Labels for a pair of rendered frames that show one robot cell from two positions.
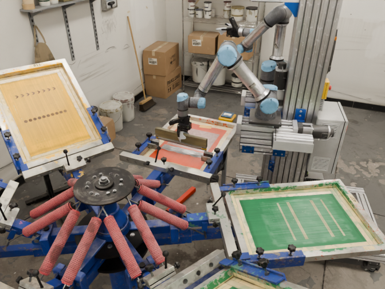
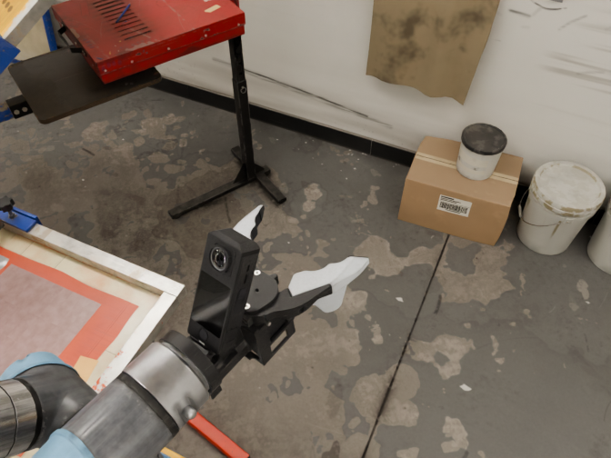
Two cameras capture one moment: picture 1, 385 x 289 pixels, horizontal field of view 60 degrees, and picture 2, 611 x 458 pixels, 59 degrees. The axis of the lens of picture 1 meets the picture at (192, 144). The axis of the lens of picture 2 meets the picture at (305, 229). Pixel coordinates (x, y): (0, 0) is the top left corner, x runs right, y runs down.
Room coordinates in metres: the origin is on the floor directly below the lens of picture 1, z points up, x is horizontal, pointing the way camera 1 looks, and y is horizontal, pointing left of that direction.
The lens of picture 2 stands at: (3.07, -0.63, 2.14)
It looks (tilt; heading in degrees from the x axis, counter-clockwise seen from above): 50 degrees down; 92
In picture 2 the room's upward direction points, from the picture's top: straight up
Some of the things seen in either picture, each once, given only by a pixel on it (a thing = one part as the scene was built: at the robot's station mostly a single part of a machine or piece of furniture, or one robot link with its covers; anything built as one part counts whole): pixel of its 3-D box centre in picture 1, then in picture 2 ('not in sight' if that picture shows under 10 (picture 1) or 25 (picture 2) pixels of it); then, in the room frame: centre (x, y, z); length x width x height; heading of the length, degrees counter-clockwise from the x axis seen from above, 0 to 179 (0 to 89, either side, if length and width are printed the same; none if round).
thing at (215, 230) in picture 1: (224, 232); not in sight; (1.37, -0.18, 0.90); 1.24 x 0.06 x 0.06; 97
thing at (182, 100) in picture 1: (183, 101); not in sight; (2.09, 0.06, 1.39); 0.09 x 0.08 x 0.11; 82
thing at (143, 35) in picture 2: not in sight; (154, 18); (2.44, 1.28, 1.06); 0.61 x 0.46 x 0.12; 37
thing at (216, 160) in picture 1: (212, 164); not in sight; (1.94, -0.14, 0.98); 0.30 x 0.05 x 0.07; 157
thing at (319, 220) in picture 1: (275, 208); not in sight; (1.41, -0.47, 1.05); 1.08 x 0.61 x 0.23; 97
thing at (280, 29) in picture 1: (278, 40); not in sight; (2.74, -0.70, 1.63); 0.15 x 0.12 x 0.55; 143
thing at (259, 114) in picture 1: (266, 109); not in sight; (2.14, -0.52, 1.31); 0.15 x 0.15 x 0.10
